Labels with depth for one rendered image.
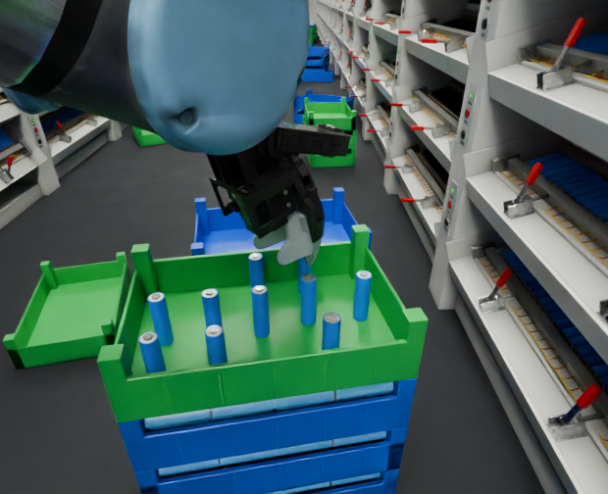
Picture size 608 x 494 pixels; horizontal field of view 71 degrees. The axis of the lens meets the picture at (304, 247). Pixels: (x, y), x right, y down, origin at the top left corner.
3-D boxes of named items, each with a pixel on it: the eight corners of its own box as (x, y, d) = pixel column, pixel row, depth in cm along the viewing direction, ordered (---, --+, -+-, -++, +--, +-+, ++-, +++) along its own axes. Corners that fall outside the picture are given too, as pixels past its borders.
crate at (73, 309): (50, 286, 113) (40, 261, 109) (130, 275, 117) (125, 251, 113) (15, 370, 88) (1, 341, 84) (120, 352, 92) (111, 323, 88)
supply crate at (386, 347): (116, 424, 40) (95, 363, 36) (144, 295, 57) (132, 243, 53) (418, 378, 45) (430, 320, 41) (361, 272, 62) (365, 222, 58)
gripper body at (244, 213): (224, 220, 49) (183, 121, 41) (280, 182, 52) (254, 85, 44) (264, 245, 44) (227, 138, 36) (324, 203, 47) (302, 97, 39)
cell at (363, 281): (355, 321, 52) (358, 277, 49) (350, 313, 53) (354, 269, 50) (369, 320, 52) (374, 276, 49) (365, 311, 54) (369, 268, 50)
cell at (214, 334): (211, 384, 44) (203, 336, 40) (211, 370, 45) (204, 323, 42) (229, 381, 44) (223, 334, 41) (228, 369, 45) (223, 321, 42)
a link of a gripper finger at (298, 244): (279, 285, 52) (256, 224, 47) (315, 258, 55) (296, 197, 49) (296, 296, 50) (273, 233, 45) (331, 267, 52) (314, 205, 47)
